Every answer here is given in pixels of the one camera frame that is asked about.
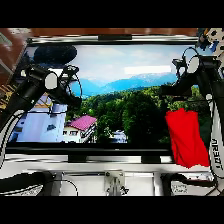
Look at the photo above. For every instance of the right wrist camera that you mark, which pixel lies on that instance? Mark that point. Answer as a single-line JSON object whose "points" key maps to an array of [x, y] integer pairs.
{"points": [[179, 66]]}

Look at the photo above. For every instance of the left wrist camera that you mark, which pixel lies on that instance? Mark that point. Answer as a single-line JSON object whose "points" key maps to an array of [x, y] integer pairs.
{"points": [[70, 71]]}

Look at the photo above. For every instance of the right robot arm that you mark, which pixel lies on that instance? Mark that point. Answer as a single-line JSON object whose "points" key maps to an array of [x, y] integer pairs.
{"points": [[213, 100]]}

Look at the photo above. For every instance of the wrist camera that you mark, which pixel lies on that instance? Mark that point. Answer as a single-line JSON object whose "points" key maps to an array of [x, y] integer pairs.
{"points": [[179, 66], [70, 71]]}

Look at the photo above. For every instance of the red garment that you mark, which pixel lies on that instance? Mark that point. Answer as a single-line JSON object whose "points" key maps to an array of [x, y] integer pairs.
{"points": [[186, 136]]}

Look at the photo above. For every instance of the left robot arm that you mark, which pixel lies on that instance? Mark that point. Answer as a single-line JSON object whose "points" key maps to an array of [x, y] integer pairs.
{"points": [[28, 91]]}

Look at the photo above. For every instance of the spotted white garment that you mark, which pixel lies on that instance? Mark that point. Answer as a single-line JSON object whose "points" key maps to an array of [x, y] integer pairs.
{"points": [[211, 38]]}

